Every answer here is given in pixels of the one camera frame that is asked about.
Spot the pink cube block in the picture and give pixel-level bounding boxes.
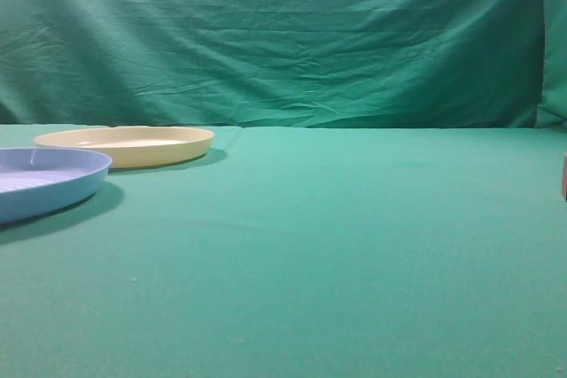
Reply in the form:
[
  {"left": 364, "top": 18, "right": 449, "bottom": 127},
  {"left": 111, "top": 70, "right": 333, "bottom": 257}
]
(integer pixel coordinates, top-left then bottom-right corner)
[{"left": 561, "top": 153, "right": 567, "bottom": 202}]

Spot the yellow plastic plate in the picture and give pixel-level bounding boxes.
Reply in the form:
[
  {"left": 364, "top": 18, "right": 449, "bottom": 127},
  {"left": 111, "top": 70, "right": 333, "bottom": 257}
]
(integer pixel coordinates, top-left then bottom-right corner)
[{"left": 34, "top": 126, "right": 214, "bottom": 169}]

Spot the blue plastic plate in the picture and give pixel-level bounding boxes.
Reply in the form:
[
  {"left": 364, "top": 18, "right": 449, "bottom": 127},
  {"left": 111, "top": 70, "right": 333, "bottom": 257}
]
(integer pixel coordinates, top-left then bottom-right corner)
[{"left": 1, "top": 147, "right": 113, "bottom": 224}]

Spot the green table cloth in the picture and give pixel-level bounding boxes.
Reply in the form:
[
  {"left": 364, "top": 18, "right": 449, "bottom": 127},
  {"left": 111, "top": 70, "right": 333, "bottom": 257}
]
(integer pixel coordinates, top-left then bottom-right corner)
[{"left": 1, "top": 127, "right": 566, "bottom": 377}]

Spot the green backdrop cloth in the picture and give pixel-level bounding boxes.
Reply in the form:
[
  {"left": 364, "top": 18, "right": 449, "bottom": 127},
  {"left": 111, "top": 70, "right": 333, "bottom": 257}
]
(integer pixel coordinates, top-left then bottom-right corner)
[{"left": 1, "top": 0, "right": 566, "bottom": 128}]

